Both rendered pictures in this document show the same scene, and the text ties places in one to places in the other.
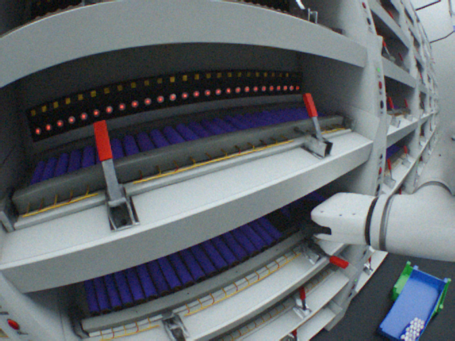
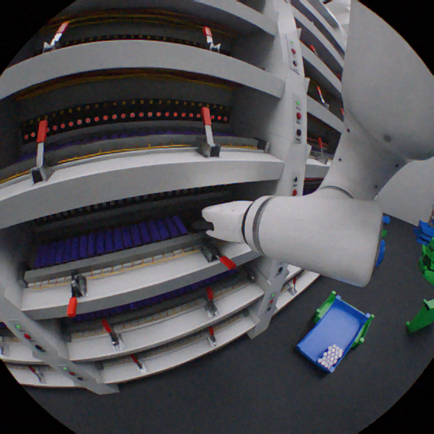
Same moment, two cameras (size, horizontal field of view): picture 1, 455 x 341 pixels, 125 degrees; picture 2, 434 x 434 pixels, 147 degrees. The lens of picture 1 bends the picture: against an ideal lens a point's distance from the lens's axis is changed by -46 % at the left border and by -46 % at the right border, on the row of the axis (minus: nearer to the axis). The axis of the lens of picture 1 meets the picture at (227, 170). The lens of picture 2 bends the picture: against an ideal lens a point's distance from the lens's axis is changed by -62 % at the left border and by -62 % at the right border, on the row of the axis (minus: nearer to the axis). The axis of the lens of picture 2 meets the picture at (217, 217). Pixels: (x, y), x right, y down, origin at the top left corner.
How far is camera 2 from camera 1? 15 cm
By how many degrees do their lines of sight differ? 5
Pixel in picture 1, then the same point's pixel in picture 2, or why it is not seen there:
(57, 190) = (20, 167)
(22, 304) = not seen: outside the picture
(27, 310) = not seen: outside the picture
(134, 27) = (65, 63)
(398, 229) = (270, 226)
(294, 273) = (187, 265)
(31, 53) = (13, 82)
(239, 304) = (131, 280)
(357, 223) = (232, 218)
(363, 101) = (277, 127)
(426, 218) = (305, 215)
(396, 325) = (315, 346)
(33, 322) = not seen: outside the picture
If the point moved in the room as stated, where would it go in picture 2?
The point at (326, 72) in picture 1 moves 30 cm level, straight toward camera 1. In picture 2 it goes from (251, 106) to (184, 50)
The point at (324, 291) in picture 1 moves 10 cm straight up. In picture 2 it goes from (237, 298) to (240, 273)
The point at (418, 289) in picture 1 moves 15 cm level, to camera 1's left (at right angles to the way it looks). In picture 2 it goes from (340, 318) to (315, 327)
